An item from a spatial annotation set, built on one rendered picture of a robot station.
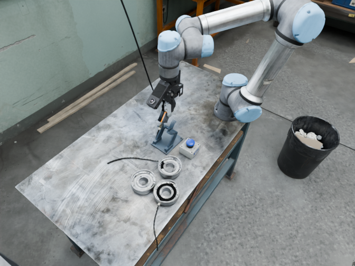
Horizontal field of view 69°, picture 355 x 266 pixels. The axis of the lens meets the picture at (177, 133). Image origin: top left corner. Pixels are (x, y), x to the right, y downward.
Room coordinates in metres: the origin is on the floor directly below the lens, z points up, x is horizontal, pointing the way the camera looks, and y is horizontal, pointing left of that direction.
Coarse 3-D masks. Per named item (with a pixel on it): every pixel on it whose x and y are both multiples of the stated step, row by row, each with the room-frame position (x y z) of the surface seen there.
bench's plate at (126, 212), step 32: (192, 96) 1.16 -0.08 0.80; (96, 128) 0.87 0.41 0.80; (128, 128) 0.88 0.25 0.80; (192, 128) 0.90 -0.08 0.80; (224, 128) 0.92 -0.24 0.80; (64, 160) 0.66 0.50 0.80; (96, 160) 0.67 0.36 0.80; (128, 160) 0.68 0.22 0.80; (192, 160) 0.70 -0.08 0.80; (32, 192) 0.50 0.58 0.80; (64, 192) 0.51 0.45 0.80; (96, 192) 0.52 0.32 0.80; (128, 192) 0.52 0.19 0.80; (64, 224) 0.38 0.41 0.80; (96, 224) 0.38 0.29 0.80; (128, 224) 0.39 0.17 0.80; (160, 224) 0.40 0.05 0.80; (96, 256) 0.27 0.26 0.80; (128, 256) 0.27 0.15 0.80
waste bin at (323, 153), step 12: (300, 120) 1.42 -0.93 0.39; (312, 120) 1.43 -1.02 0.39; (324, 120) 1.40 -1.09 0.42; (288, 132) 1.33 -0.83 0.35; (324, 132) 1.36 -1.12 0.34; (336, 132) 1.29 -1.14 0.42; (288, 144) 1.26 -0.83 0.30; (300, 144) 1.18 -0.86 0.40; (324, 144) 1.30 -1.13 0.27; (336, 144) 1.18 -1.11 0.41; (288, 156) 1.21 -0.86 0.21; (300, 156) 1.16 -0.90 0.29; (312, 156) 1.12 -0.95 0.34; (324, 156) 1.12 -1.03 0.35; (288, 168) 1.18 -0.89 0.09; (300, 168) 1.14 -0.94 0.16; (312, 168) 1.14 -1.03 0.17
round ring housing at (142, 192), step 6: (138, 174) 0.60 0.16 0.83; (150, 174) 0.60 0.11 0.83; (132, 180) 0.56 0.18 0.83; (138, 180) 0.56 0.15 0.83; (144, 180) 0.58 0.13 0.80; (150, 180) 0.57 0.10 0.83; (132, 186) 0.53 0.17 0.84; (138, 186) 0.54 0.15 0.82; (144, 186) 0.54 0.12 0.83; (138, 192) 0.51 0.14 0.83; (144, 192) 0.51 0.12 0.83; (150, 192) 0.53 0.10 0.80
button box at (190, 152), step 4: (184, 144) 0.76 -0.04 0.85; (196, 144) 0.76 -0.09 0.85; (180, 148) 0.74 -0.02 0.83; (184, 148) 0.74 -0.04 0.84; (188, 148) 0.74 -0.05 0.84; (192, 148) 0.74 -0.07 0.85; (196, 148) 0.74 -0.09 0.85; (180, 152) 0.74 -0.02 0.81; (184, 152) 0.73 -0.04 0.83; (188, 152) 0.72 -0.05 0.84; (192, 152) 0.72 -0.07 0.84; (196, 152) 0.74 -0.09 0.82; (188, 156) 0.72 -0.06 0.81; (192, 156) 0.71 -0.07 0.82
